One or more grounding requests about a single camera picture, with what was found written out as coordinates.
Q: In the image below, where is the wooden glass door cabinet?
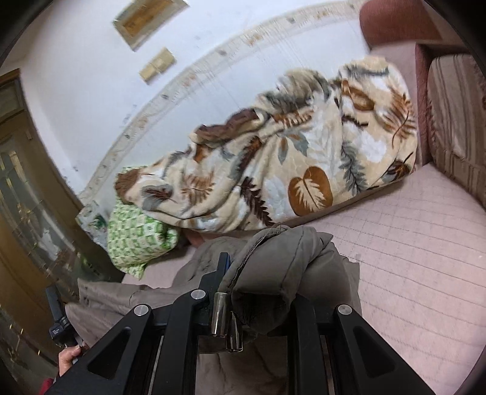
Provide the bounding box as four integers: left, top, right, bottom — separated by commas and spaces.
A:
0, 68, 126, 388

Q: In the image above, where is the framed wall panel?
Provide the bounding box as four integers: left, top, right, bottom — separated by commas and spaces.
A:
112, 0, 190, 52

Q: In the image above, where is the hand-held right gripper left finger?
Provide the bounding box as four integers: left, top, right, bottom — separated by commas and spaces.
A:
49, 252, 232, 395

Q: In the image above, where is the person's left hand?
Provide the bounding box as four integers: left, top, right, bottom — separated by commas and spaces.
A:
57, 344, 89, 377

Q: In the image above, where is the beige wall switch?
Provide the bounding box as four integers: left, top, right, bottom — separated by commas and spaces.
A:
139, 47, 176, 84

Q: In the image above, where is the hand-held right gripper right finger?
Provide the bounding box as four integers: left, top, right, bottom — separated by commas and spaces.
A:
288, 292, 435, 395

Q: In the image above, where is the white green printed bag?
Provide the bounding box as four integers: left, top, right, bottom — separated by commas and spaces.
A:
76, 203, 115, 247

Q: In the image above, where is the leaf print fleece blanket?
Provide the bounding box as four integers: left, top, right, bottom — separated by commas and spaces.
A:
115, 56, 418, 233

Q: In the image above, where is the green patterned pillow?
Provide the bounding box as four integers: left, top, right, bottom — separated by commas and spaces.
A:
107, 199, 180, 280

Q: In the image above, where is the reddish brown sofa armrest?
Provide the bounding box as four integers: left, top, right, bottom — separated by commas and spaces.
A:
359, 0, 467, 168

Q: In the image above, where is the striped sofa cushion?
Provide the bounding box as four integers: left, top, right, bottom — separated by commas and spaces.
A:
427, 53, 486, 209

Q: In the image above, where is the olive padded jacket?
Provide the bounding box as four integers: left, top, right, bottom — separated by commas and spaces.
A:
64, 224, 361, 395

